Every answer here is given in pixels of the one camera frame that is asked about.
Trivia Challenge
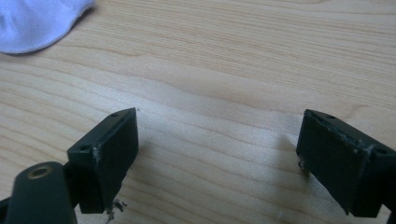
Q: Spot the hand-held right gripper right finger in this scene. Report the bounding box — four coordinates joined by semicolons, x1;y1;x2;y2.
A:
295;108;396;218

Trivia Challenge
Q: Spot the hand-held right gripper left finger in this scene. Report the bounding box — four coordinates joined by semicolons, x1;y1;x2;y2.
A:
66;107;140;215

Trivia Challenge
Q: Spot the white sock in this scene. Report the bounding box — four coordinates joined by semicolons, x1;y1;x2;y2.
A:
0;0;97;55

